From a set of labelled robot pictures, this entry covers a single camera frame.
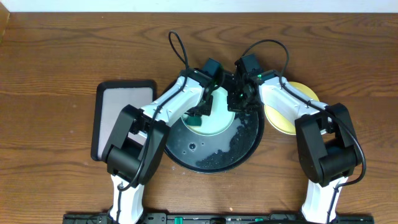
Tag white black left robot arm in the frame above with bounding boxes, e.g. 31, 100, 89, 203
99, 68, 225, 223

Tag yellow plate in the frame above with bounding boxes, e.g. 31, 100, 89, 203
264, 82, 319, 135

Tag round black tray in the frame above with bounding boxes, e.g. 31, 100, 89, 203
164, 110, 265, 173

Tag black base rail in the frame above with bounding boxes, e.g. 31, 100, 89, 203
62, 212, 375, 224

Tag pale green plate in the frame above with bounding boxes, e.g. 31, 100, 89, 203
181, 87, 235, 136

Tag black rectangular water tray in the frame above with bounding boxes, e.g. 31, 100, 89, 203
90, 80, 156, 161

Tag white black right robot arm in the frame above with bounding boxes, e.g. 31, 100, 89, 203
223, 70, 366, 223

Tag green yellow sponge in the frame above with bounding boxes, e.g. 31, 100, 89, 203
184, 115, 202, 126

